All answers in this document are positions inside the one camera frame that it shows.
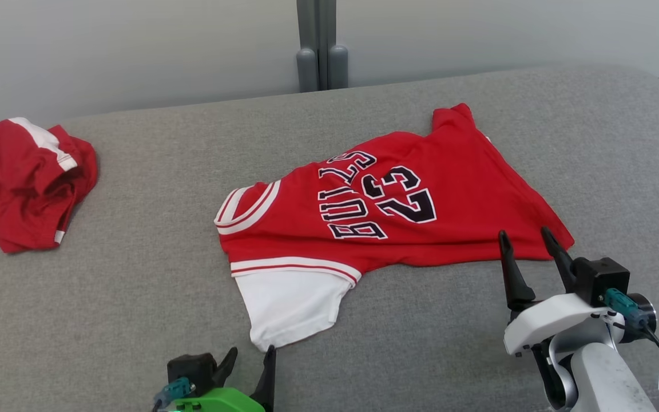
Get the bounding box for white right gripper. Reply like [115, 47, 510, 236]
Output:
[498, 227, 612, 357]

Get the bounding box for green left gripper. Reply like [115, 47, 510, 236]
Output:
[172, 344, 277, 412]

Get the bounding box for red Bulls 23 jersey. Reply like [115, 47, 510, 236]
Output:
[214, 103, 575, 352]

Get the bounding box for red shorts with white stripe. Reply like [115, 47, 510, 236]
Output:
[0, 117, 99, 254]

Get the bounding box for teal left camera connector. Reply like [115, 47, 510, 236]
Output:
[153, 377, 194, 410]

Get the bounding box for teal camera connector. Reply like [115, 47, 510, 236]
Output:
[604, 288, 648, 331]
[153, 377, 194, 410]

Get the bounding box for teal right camera connector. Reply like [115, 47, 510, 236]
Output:
[604, 288, 648, 331]

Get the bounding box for grey door frame post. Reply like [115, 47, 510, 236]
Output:
[296, 0, 349, 93]

